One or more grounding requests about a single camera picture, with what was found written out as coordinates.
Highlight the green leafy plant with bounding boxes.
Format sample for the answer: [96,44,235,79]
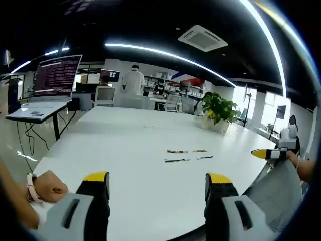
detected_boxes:
[200,91,242,126]

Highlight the pink wrist watch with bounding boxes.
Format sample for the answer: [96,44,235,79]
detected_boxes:
[26,172,44,204]

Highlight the person's right hand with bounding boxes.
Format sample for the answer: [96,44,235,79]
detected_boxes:
[285,150,299,165]

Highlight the white plant pot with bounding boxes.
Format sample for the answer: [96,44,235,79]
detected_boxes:
[193,114,231,133]

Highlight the open silver laptop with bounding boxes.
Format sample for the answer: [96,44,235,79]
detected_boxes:
[5,54,83,124]

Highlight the ceiling air conditioner vent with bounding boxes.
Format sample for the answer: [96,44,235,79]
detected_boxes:
[177,24,229,53]

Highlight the small monitor on tripod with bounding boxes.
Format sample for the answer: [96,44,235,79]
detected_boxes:
[268,105,287,141]

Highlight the black-legged laptop stand table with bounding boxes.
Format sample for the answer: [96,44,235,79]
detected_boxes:
[5,101,74,141]

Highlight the dark blue podium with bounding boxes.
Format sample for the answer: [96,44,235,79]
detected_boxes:
[7,74,21,115]

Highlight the ceiling light strip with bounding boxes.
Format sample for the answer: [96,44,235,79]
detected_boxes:
[10,46,71,74]
[239,0,288,97]
[104,42,237,88]

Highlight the black monitor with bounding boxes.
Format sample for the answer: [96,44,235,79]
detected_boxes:
[75,82,97,93]

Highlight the black power cable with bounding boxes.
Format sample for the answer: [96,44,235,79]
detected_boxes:
[16,122,50,155]

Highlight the white storage shelves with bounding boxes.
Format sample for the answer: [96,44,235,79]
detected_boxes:
[143,71,210,99]

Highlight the white desk partition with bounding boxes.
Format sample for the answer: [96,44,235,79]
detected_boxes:
[114,93,166,111]

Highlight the black pole stand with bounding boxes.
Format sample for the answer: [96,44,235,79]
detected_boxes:
[243,83,253,128]

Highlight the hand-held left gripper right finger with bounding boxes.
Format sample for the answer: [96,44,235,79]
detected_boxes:
[204,172,277,241]

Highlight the white office chair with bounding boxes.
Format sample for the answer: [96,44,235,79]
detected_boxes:
[163,93,181,113]
[180,96,199,115]
[94,85,116,108]

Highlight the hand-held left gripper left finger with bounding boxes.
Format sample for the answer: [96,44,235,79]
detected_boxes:
[31,171,111,241]

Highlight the dark monitor with red windows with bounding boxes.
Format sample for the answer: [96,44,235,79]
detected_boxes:
[99,70,121,82]

